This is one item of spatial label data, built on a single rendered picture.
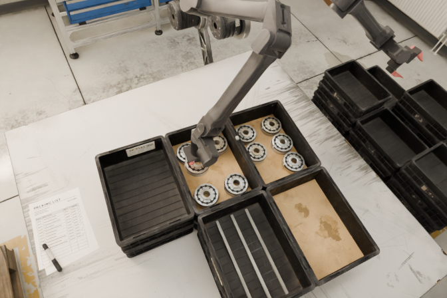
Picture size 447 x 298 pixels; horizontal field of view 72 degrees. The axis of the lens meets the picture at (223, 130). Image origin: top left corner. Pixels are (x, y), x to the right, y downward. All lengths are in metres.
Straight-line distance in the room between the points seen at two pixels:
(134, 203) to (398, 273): 1.19
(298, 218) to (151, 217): 0.62
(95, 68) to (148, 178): 1.82
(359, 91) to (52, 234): 2.09
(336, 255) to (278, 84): 1.04
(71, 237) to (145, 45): 2.13
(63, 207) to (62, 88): 1.58
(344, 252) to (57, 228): 1.21
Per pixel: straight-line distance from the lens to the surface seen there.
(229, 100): 0.99
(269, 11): 0.91
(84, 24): 3.04
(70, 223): 1.56
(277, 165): 1.49
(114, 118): 1.78
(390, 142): 2.46
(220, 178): 1.41
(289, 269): 1.35
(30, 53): 3.39
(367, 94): 2.49
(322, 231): 1.43
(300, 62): 3.25
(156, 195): 1.38
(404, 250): 1.74
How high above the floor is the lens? 2.10
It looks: 56 degrees down
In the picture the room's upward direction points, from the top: 10 degrees clockwise
